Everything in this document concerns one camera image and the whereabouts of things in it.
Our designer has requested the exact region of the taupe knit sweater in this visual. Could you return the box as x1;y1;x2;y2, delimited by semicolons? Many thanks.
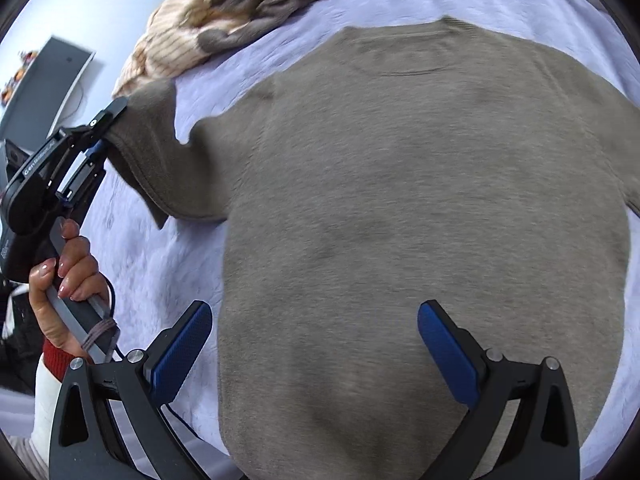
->
107;18;639;479

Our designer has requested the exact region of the person's left hand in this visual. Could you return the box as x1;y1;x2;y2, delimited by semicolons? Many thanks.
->
28;219;110;359

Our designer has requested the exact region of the dark grey storage box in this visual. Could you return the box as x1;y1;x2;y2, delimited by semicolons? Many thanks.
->
1;36;94;154

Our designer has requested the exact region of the peach striped garment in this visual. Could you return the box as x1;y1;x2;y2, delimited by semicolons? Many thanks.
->
112;0;248;98

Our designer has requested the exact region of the colourful item beside box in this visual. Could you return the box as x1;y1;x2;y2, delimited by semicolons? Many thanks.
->
1;50;39;107

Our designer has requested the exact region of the lavender plush bedspread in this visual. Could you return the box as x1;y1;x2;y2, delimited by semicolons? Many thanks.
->
74;0;640;480

